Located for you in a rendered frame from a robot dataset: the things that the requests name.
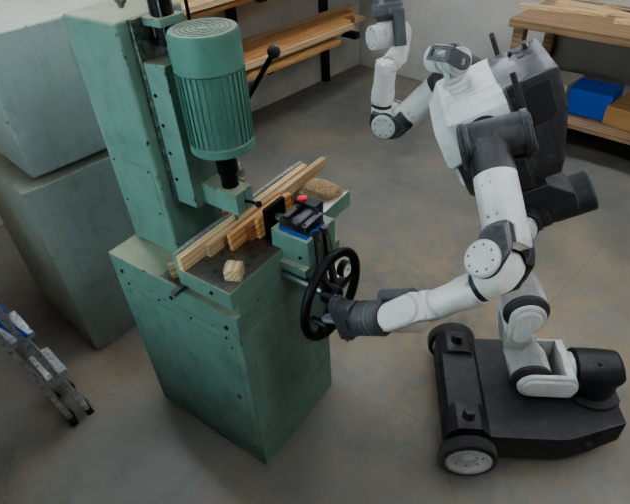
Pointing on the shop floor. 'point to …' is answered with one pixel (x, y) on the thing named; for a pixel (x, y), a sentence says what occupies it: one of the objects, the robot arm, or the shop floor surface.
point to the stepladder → (9, 333)
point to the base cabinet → (236, 368)
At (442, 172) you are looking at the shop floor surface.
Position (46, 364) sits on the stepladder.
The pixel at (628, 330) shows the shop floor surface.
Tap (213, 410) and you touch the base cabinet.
